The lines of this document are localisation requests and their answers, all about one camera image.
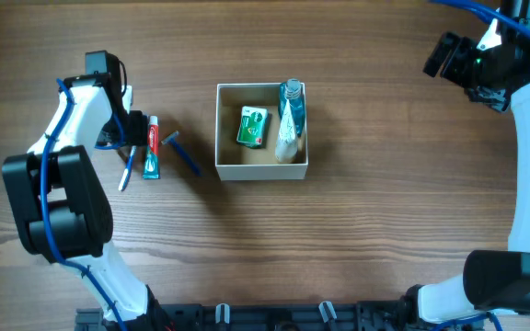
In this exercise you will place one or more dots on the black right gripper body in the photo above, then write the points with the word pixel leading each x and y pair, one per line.
pixel 472 69

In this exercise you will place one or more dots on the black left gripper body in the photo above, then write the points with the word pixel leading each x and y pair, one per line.
pixel 130 131

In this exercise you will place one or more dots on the Colgate toothpaste tube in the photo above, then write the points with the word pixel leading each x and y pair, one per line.
pixel 151 162

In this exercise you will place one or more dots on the blue disposable razor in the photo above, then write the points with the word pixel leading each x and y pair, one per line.
pixel 171 140

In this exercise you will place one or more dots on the blue white toothbrush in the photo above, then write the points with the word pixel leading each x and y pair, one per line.
pixel 127 170

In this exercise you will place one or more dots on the green Dettol soap bar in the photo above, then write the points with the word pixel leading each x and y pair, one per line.
pixel 253 127

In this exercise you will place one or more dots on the blue Listerine mouthwash bottle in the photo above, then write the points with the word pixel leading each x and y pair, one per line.
pixel 291 92

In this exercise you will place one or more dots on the white lotion tube with leaves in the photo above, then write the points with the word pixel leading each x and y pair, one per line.
pixel 287 142

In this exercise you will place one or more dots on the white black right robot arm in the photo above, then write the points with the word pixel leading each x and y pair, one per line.
pixel 492 281

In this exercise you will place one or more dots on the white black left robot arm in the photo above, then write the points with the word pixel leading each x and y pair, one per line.
pixel 62 212

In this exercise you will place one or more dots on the white open cardboard box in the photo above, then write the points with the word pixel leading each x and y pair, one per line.
pixel 234 161

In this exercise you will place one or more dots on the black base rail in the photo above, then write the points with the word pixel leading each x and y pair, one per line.
pixel 368 316

